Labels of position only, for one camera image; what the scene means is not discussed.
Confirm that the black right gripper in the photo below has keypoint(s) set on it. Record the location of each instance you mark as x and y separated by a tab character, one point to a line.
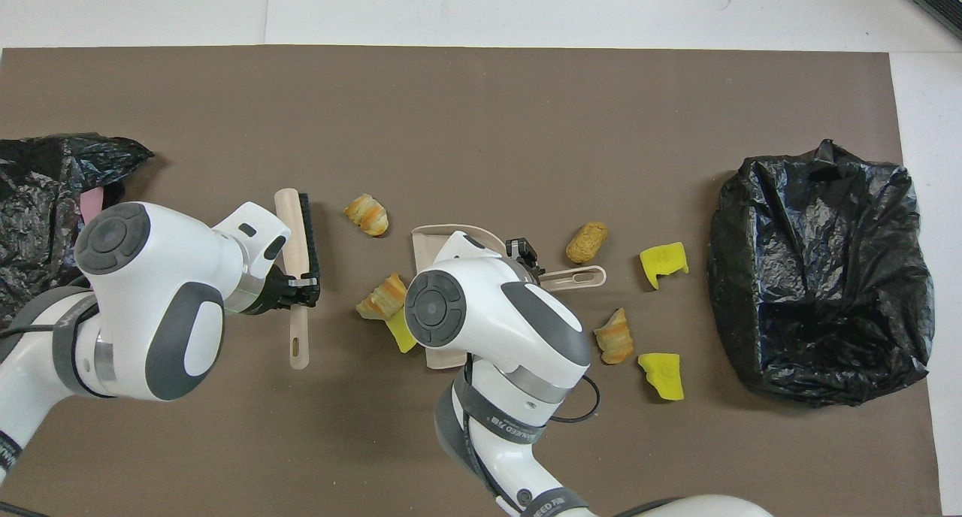
524	254

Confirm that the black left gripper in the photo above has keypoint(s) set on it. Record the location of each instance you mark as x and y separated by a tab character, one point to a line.
276	293

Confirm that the brown toy nugget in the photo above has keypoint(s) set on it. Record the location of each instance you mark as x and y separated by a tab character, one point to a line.
586	243

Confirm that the beige hand brush black bristles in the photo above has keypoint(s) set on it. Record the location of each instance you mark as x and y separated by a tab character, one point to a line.
289	224

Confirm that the toy croissant pale underside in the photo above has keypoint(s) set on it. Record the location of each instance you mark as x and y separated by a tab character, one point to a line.
383	297

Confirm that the striped toy croissant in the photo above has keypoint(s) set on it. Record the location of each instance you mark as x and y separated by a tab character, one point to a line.
615	338
368	215

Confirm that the yellow sponge piece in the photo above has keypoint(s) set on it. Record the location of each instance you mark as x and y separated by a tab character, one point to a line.
663	376
402	335
664	261

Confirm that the beige plastic dustpan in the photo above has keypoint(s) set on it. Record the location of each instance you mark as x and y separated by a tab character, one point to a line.
432	243

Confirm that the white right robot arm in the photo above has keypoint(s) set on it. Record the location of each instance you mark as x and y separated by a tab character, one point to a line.
481	314

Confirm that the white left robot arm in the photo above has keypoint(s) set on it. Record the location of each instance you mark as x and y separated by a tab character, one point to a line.
165	276

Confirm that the black trash bag liner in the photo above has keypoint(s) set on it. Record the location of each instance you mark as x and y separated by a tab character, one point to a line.
766	276
37	171

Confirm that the pink plastic bin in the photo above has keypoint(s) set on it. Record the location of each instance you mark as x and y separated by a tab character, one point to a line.
90	201

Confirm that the brown table mat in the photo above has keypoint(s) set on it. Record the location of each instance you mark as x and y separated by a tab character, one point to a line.
526	111

